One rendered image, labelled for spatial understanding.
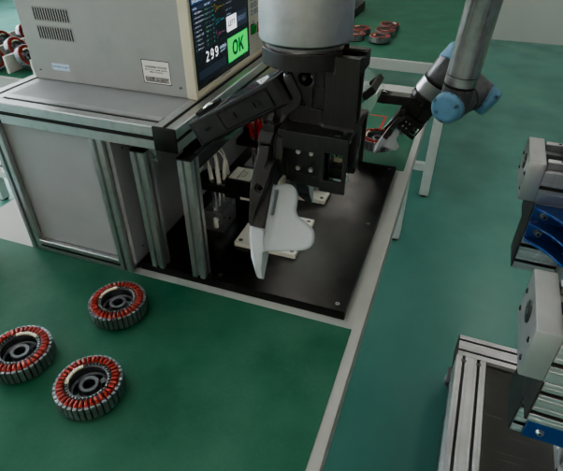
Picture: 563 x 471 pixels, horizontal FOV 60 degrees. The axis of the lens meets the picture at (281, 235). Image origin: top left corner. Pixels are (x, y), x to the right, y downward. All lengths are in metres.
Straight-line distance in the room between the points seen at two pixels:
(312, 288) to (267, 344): 0.16
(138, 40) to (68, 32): 0.16
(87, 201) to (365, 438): 1.14
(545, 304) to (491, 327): 1.41
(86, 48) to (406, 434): 1.43
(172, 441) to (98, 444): 0.11
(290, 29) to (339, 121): 0.08
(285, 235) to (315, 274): 0.62
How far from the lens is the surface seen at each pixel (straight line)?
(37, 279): 1.20
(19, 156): 1.17
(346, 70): 0.40
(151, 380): 0.92
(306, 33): 0.38
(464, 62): 1.24
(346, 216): 1.24
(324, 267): 1.07
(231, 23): 1.10
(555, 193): 1.17
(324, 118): 0.42
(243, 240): 1.13
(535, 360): 0.75
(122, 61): 1.05
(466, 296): 2.27
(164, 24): 0.97
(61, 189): 1.14
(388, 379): 1.87
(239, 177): 1.10
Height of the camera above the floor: 1.46
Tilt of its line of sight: 36 degrees down
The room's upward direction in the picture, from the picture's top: straight up
